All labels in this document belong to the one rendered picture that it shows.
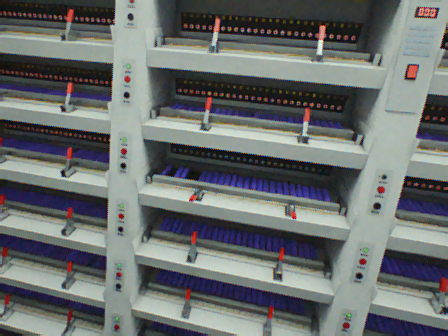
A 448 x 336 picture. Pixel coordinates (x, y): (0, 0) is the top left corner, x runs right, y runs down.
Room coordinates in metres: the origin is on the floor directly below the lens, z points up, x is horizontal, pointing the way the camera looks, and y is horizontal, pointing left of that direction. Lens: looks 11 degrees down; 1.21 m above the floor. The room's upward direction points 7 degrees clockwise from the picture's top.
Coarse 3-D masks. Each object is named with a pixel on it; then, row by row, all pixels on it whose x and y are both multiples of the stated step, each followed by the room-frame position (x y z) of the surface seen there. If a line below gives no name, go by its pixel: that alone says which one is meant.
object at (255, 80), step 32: (0, 0) 1.00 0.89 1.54; (32, 0) 0.98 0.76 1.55; (64, 0) 0.96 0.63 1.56; (96, 0) 0.94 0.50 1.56; (192, 0) 0.89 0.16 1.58; (224, 0) 0.88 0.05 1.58; (256, 0) 0.86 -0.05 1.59; (288, 0) 0.85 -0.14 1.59; (320, 0) 0.84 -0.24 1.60; (64, 64) 0.96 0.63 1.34; (96, 64) 0.94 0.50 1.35; (352, 96) 0.81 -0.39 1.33; (192, 160) 0.88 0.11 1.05
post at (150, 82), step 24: (120, 0) 0.71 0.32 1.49; (144, 0) 0.70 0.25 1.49; (168, 0) 0.83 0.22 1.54; (120, 24) 0.71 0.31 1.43; (144, 24) 0.70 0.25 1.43; (168, 24) 0.84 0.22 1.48; (120, 48) 0.71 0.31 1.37; (144, 48) 0.70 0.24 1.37; (120, 72) 0.71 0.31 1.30; (144, 72) 0.70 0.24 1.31; (168, 72) 0.87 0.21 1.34; (144, 96) 0.71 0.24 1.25; (168, 96) 0.89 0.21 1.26; (120, 120) 0.71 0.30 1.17; (144, 144) 0.73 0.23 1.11; (120, 192) 0.71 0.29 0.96; (144, 216) 0.76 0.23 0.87; (120, 240) 0.71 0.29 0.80; (120, 312) 0.71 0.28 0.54
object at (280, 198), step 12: (156, 180) 0.74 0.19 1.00; (168, 180) 0.74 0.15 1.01; (180, 180) 0.74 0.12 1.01; (228, 192) 0.71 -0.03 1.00; (240, 192) 0.70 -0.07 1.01; (252, 192) 0.70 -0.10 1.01; (264, 192) 0.71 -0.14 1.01; (300, 204) 0.68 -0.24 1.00; (312, 204) 0.68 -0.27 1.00; (324, 204) 0.67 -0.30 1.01; (336, 204) 0.67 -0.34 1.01
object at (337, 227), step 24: (144, 168) 0.74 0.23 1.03; (264, 168) 0.82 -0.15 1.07; (144, 192) 0.70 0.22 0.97; (168, 192) 0.71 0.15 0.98; (192, 192) 0.72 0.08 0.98; (336, 192) 0.77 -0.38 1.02; (216, 216) 0.68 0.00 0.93; (240, 216) 0.66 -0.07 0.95; (264, 216) 0.65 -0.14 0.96; (312, 216) 0.65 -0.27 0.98; (336, 216) 0.66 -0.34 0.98
